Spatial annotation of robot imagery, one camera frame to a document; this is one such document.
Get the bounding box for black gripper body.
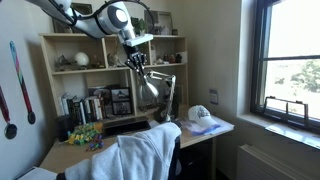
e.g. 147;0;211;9
123;44;148;68

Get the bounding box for silver desk lamp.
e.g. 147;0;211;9
135;68;183;130

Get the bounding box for pale shell ornament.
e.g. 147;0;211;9
107;52;128;68

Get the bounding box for green potted plant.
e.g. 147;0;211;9
130;16;148;36

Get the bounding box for framed photo with mat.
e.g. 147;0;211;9
143;9;174;36

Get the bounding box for light wooden shelf hutch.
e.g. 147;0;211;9
38;32;190;134

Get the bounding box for white sphere ornament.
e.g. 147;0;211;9
73;51;91;67

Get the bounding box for white spine book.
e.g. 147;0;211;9
58;95;67;117
79;99;88;125
93;97;103;121

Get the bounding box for black laptop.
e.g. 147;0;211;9
101;116;153;139

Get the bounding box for dark spine book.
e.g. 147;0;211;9
85;97;95;123
65;96;75;125
72;99;84;126

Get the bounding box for grey rock ornament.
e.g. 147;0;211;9
54;54;78;72

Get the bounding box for large dark framed picture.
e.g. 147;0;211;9
51;2;94;34

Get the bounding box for white baseball cap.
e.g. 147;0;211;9
187;104;222;132

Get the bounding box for grey hoodie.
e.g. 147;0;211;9
64;121;183;180

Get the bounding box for colourful toy pile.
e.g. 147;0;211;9
66;122;105;146

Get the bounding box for black cylinder speaker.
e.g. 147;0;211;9
54;114;76;143

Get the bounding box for white papers on desk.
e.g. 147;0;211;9
149;114;236;138

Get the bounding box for medal with colourful ribbon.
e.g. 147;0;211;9
9;40;37;126

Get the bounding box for medal with red ribbon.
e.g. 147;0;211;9
0;84;19;141

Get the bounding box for white loose paper sheet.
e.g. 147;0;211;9
14;166;58;180

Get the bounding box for white radiator cover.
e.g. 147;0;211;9
235;143;320;180

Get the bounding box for white window sill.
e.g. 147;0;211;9
237;113;320;151

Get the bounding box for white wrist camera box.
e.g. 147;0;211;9
125;33;155;47

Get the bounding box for black double photo frame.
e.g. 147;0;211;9
109;86;134;117

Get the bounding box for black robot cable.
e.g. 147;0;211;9
68;0;156;34

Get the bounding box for small wall sticker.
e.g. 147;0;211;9
208;88;220;106

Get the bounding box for purple red bead necklaces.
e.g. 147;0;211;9
87;133;106;152

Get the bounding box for black window guard bracket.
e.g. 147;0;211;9
262;95;310;128

